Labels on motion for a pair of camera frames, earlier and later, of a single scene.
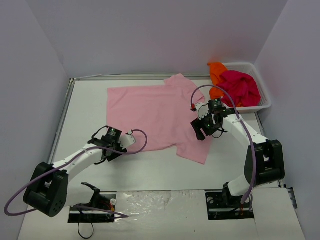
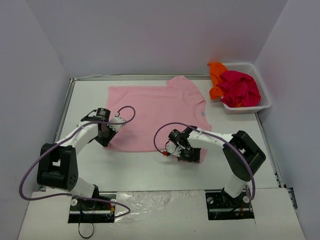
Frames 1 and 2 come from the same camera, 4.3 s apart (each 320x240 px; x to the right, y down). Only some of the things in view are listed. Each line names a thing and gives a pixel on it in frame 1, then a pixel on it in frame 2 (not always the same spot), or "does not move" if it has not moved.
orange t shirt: [216, 69] does not move
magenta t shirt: [242, 88] does not move
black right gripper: [198, 128] to [189, 155]
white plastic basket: [265, 101] does not move
